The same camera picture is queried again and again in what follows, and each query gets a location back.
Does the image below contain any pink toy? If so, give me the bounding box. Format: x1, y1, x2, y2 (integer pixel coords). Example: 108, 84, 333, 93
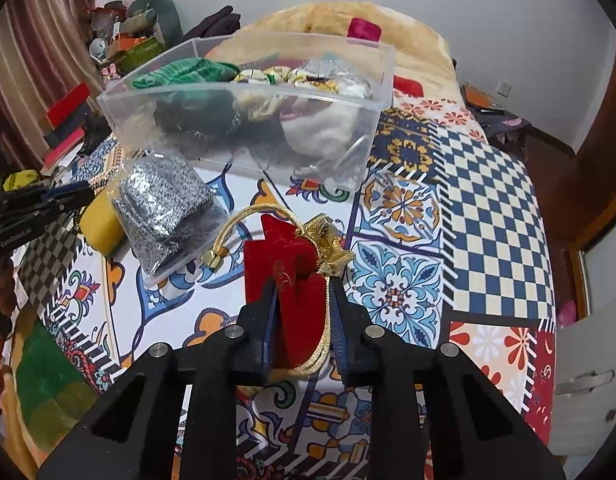
557, 300, 578, 330

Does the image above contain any black cloth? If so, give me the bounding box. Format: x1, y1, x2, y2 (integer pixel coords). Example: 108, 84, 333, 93
184, 5, 242, 40

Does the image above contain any green cloth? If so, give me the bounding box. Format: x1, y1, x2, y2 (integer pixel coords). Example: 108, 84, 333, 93
12, 324, 91, 453

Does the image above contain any silver glitter pouch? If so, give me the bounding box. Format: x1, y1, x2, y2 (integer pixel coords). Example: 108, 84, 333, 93
303, 56, 345, 80

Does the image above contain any silver sequin pouch in bag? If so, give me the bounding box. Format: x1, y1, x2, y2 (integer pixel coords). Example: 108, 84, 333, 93
109, 155, 229, 288

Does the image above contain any magenta cushion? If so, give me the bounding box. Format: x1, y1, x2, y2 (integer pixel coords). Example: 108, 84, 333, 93
347, 17, 385, 43

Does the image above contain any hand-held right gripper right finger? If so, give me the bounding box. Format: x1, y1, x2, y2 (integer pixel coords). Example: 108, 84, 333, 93
328, 279, 565, 480

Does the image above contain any yellow-green pouch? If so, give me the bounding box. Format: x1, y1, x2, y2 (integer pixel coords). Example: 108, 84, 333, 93
2, 170, 39, 194

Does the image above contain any green knitted pouch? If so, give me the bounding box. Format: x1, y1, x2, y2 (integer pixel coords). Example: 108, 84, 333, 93
132, 58, 240, 92

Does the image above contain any patterned patchwork bedsheet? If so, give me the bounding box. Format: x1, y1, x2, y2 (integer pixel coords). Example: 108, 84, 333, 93
10, 82, 559, 480

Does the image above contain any striped curtain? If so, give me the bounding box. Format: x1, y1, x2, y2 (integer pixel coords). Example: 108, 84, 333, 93
0, 0, 99, 166

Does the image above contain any beige plush blanket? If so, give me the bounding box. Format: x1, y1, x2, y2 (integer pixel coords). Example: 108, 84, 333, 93
208, 2, 456, 98

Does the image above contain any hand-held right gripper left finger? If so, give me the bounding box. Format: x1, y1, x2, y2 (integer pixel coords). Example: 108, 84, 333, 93
38, 279, 279, 480

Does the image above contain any dark wooden nightstand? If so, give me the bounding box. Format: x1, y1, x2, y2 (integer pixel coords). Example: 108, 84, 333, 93
459, 82, 576, 157

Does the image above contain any white satin pouch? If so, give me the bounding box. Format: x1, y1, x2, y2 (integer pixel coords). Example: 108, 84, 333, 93
282, 102, 371, 158

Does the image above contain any yellow pouch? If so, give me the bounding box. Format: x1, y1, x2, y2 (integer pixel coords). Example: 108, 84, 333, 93
80, 189, 122, 257

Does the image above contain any gold and white patterned pouch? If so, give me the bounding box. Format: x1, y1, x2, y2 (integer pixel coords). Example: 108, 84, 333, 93
235, 66, 309, 87

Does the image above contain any red velvet drawstring pouch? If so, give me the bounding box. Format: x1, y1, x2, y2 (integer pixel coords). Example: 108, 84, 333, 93
208, 205, 356, 377

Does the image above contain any white cabinet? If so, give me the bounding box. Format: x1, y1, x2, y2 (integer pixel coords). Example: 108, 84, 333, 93
550, 295, 616, 461

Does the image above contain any red box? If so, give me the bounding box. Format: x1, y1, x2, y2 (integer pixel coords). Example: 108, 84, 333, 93
44, 82, 90, 130

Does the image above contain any clear plastic storage box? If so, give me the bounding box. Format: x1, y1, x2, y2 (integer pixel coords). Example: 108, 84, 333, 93
96, 32, 397, 194

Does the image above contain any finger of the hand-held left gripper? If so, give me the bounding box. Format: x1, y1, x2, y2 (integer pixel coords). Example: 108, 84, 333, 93
35, 182, 96, 217

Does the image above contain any dark green pouch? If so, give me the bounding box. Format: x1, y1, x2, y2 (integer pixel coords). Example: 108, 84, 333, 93
154, 85, 241, 138

